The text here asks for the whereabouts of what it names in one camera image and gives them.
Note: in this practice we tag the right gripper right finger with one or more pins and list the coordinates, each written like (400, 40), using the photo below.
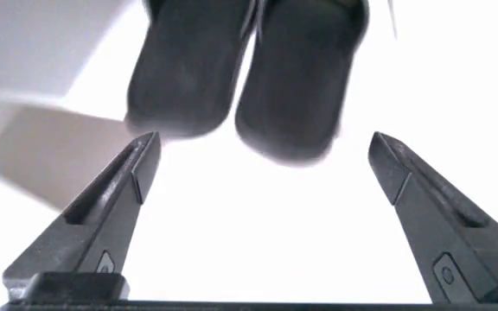
(443, 233)

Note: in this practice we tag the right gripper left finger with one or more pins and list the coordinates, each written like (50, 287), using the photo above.
(102, 224)

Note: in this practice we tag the black slipper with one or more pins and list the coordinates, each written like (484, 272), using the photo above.
(184, 69)
(296, 82)

